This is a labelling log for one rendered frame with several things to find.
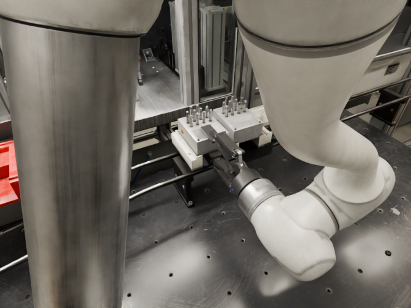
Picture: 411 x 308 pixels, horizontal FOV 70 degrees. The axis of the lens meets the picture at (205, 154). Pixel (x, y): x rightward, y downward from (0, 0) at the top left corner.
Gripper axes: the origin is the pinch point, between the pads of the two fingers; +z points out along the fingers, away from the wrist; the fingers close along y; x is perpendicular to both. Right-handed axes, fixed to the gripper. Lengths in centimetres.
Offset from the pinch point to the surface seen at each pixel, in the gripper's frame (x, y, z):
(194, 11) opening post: -4.8, 27.3, 19.3
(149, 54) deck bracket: -4, 1, 61
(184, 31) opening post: -1.7, 22.8, 19.2
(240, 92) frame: -21.7, -0.2, 19.3
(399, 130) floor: -201, -90, 44
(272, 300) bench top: 1.7, -21.9, -35.6
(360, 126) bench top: -75, -22, 5
